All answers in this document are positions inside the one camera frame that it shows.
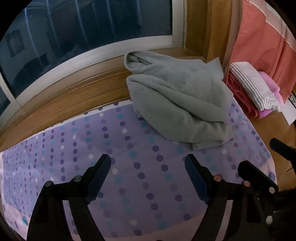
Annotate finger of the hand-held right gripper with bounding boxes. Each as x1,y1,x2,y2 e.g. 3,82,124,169
269,138,296,163
237,160,278,232

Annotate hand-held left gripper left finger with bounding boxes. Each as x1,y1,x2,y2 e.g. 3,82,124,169
26,153,111,241

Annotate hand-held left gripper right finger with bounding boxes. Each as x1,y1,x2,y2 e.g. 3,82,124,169
184,153,272,241

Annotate grey fleece cloth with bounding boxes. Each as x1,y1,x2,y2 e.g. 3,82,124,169
124,51,234,151

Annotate white paper sheet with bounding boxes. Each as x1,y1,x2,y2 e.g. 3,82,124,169
281,91,296,126

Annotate purple dotted bed sheet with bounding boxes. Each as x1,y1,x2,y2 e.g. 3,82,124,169
0,98,278,241

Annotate pink folded cloth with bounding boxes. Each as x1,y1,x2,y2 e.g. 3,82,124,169
257,71,285,119

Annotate red folded cloth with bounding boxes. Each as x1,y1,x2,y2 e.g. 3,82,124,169
227,72,260,118

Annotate stack of folded cloths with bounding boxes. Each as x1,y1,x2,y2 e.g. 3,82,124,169
229,61,282,113

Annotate wooden window sill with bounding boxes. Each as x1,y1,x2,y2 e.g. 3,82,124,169
0,0,296,193

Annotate coral curtain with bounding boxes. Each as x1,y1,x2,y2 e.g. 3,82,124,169
231,0,296,93

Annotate window with white frame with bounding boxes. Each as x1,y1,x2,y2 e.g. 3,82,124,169
0,0,185,121

